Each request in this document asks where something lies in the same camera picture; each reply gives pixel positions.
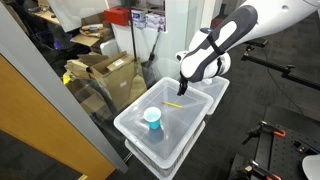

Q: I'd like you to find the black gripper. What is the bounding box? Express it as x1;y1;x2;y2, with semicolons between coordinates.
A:
177;76;188;96

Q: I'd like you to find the yellow pencil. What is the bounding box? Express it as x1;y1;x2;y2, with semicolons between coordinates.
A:
162;101;183;109

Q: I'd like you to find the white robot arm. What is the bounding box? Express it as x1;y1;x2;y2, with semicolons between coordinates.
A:
176;0;320;96

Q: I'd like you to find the teal plastic cup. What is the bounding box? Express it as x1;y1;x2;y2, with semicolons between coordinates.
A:
143;107;161;130

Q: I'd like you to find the small clear plastic bin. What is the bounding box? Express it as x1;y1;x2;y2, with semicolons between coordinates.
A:
191;76;230;115

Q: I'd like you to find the large clear plastic bin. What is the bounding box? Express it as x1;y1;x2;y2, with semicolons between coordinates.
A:
114;77;213;169

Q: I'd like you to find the straw broom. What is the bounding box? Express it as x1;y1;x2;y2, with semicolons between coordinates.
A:
128;0;147;102

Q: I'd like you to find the brown cardboard box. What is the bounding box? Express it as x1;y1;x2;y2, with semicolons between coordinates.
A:
66;51;142;111

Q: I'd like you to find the red box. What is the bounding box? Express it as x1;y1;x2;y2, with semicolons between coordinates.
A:
104;6;129;26

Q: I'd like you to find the black perforated workbench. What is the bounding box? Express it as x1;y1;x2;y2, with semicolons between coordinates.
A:
229;105;320;180

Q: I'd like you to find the black clamp with orange handle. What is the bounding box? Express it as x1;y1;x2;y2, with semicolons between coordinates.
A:
241;121;286;145

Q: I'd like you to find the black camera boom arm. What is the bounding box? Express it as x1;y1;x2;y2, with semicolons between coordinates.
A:
241;39;320;90

